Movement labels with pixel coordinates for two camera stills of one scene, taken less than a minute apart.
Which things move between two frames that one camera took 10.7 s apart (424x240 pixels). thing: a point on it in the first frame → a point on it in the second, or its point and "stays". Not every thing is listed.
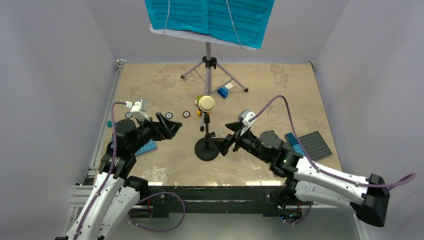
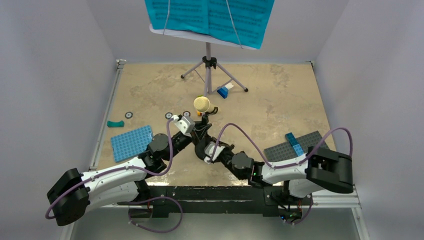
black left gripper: x=164 y=128 → x=200 y=130
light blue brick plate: x=297 y=148 stays
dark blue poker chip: x=128 y=115 stays
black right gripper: x=224 y=143 → x=226 y=146
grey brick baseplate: x=314 y=144 stays
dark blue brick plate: x=290 y=137 stays
